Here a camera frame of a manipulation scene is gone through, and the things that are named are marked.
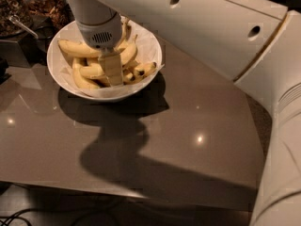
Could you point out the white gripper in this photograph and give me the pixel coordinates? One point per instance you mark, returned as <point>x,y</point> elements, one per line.
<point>100,35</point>

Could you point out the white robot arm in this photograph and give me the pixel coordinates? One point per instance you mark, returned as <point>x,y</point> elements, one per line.
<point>256,44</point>

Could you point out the spotted yellow banana right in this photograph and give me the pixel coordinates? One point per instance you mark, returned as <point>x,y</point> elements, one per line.
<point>134,72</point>

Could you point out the white ceramic bowl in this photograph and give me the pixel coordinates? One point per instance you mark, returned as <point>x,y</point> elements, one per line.
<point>56,63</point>

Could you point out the glass jar of dried fruit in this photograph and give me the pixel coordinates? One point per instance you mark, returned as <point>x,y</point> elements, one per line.
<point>56,10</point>

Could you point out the glass jar of granola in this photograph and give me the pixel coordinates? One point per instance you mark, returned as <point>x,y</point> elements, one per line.
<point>9,8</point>

